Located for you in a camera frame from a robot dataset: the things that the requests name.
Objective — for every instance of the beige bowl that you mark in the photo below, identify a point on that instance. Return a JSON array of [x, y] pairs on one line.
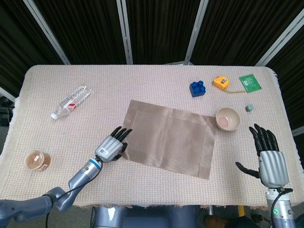
[[228, 118]]

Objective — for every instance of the green flat packet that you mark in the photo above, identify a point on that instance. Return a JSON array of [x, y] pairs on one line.
[[250, 83]]

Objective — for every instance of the clear jar with brown contents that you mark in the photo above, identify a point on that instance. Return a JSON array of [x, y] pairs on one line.
[[35, 160]]

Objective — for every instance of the small grey cube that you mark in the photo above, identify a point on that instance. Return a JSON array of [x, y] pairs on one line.
[[249, 108]]

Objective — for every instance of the yellow tape measure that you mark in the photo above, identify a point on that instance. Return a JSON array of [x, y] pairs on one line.
[[221, 82]]

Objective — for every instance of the white screen frame post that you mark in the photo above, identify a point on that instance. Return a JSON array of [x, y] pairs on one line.
[[194, 33], [47, 33], [280, 38], [125, 33], [7, 93], [299, 131]]

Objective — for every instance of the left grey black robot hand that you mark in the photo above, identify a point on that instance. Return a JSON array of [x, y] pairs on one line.
[[110, 148]]

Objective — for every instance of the clear plastic water bottle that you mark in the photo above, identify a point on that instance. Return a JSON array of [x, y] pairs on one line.
[[71, 102]]

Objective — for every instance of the blue toy building block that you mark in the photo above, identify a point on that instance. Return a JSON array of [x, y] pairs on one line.
[[197, 90]]

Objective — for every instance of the brown woven placemat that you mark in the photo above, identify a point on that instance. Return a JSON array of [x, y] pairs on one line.
[[166, 140]]

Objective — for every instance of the dark pleated screen panel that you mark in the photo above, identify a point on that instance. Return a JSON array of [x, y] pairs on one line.
[[237, 31], [161, 31], [19, 47], [292, 83], [90, 31]]

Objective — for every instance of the pink white woven tablecloth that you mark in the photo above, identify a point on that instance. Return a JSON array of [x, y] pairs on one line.
[[142, 83]]

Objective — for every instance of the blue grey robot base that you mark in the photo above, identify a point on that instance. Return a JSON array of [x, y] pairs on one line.
[[147, 218]]

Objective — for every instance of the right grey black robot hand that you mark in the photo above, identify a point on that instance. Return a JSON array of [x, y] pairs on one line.
[[273, 168]]

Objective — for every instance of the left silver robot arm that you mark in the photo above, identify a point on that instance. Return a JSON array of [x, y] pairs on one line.
[[83, 173]]

